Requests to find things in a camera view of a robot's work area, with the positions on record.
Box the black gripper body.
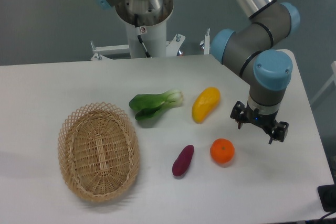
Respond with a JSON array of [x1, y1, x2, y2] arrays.
[[242, 104, 278, 133]]

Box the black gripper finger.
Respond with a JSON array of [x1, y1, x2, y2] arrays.
[[230, 101, 247, 129], [268, 121, 289, 144]]

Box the orange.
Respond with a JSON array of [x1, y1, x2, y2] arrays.
[[210, 138, 235, 164]]

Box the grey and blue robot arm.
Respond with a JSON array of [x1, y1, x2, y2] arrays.
[[96, 0, 300, 142]]

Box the yellow mango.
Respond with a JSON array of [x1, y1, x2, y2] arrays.
[[192, 87, 221, 124]]

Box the purple sweet potato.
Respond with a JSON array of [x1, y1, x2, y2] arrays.
[[172, 145, 194, 177]]

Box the black device at table corner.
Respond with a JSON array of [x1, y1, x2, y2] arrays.
[[317, 185, 335, 212]]

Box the green bok choy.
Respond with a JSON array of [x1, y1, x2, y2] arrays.
[[129, 89, 184, 121]]

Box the woven wicker basket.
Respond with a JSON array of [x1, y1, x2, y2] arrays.
[[58, 102, 140, 203]]

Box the white frame at right edge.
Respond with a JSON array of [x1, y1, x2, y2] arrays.
[[310, 61, 335, 109]]

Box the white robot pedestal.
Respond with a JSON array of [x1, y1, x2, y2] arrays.
[[91, 0, 186, 60]]

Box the black cable on pedestal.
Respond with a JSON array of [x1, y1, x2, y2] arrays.
[[133, 13, 152, 58]]

